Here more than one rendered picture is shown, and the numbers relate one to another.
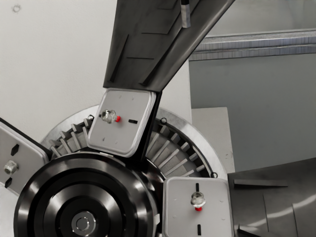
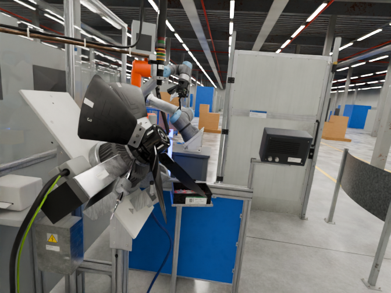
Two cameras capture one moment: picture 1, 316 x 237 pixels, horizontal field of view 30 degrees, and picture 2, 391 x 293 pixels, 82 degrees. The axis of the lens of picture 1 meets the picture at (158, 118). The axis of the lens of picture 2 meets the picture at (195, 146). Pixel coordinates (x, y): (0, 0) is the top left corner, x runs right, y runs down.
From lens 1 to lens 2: 105 cm
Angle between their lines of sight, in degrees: 84
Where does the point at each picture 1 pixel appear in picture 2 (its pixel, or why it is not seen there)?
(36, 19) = (60, 125)
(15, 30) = (56, 128)
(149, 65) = (139, 113)
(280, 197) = not seen: hidden behind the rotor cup
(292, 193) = not seen: hidden behind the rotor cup
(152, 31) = (134, 108)
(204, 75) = (25, 173)
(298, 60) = (52, 160)
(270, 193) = not seen: hidden behind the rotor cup
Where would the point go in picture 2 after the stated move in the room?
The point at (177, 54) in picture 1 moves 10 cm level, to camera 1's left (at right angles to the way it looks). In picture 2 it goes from (144, 110) to (138, 110)
